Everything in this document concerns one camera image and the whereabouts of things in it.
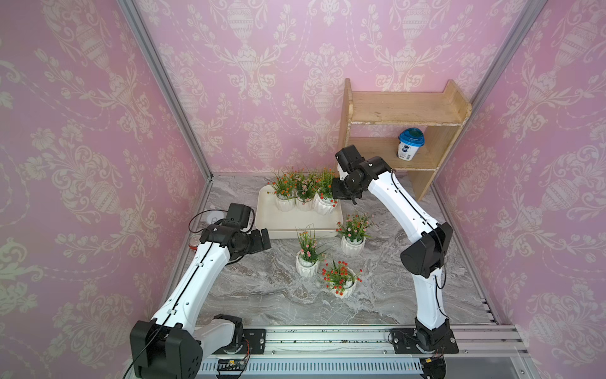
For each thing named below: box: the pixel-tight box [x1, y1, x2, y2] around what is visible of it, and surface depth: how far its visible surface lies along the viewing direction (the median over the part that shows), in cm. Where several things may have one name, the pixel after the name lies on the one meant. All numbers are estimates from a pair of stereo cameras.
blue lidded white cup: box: [396, 127, 426, 162], surface depth 94 cm
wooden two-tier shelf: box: [340, 78, 472, 202], surface depth 87 cm
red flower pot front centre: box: [321, 260, 363, 299], surface depth 77 cm
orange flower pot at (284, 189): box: [266, 173, 298, 212], surface depth 104 cm
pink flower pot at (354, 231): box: [335, 212, 378, 258], surface depth 91 cm
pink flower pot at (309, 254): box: [295, 222, 331, 278], surface depth 85 cm
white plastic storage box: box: [254, 183, 345, 240], surface depth 106 cm
